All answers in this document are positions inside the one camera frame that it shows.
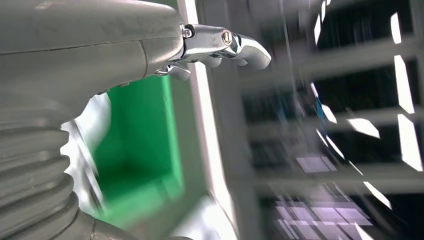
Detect grey parcel bag black marks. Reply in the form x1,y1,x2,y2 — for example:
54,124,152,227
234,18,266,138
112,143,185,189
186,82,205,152
61,92,112,213

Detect green plastic crate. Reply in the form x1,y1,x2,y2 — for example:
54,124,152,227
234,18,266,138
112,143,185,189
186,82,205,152
91,74,213,233

